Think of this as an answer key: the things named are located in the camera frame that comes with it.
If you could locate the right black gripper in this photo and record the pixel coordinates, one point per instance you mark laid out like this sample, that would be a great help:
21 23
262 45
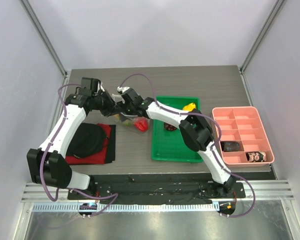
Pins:
125 110

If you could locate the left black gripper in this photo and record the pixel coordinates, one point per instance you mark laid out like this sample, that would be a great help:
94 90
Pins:
111 107

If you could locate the red fake pepper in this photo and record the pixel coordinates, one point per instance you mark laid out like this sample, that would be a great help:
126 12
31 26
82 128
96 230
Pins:
141 124

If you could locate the clear dotted zip bag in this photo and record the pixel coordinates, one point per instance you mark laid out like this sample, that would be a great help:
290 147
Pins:
118 98

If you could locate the purple fake grapes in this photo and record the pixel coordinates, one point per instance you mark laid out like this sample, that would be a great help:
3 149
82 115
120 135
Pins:
169 127

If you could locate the yellow fake lemon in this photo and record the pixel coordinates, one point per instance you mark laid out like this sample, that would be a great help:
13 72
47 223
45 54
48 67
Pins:
189 107

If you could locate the orange green fake mango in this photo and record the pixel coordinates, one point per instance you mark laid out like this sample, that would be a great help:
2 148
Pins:
126 122

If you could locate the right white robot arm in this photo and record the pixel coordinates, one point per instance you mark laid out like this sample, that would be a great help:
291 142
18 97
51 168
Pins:
196 132

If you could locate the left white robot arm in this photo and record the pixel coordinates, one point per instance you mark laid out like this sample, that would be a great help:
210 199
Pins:
47 164

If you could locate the black cap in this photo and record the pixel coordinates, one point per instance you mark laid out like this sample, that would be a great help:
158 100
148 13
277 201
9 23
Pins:
89 139

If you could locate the red folded cloth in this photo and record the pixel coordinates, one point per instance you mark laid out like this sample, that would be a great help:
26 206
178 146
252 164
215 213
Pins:
106 156

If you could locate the green plastic tray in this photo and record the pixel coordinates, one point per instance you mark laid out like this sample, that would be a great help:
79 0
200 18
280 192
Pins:
169 145

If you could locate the dark jar in organizer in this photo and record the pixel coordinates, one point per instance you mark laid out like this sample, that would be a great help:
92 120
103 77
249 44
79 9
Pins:
230 146

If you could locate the pink compartment organizer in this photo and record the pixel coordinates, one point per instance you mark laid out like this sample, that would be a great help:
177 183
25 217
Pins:
242 124

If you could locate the patterned roll in organizer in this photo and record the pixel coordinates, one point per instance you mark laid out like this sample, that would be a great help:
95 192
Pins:
256 156

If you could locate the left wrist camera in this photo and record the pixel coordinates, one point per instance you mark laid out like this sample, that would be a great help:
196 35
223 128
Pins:
89 86

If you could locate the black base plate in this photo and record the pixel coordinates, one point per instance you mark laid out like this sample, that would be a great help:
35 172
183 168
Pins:
152 177

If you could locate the white slotted cable duct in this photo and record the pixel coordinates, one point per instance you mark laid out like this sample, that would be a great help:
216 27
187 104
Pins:
85 207

